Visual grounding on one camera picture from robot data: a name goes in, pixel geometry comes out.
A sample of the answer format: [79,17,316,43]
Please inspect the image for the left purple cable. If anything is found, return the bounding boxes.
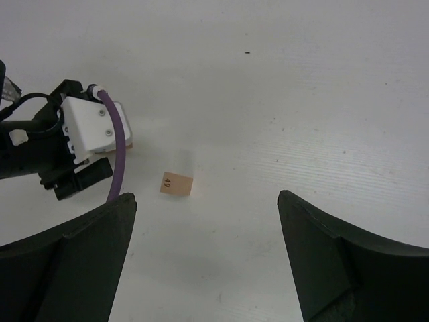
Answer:
[95,87,127,204]

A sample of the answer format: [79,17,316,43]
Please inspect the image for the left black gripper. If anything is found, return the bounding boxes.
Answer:
[1,80,113,200]

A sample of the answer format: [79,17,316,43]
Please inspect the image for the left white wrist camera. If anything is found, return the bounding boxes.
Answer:
[61,96,133,165]

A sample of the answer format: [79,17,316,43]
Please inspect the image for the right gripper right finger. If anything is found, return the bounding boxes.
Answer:
[278,191,428,321]

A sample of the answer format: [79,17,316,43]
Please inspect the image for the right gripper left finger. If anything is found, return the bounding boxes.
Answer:
[1,193,137,321]

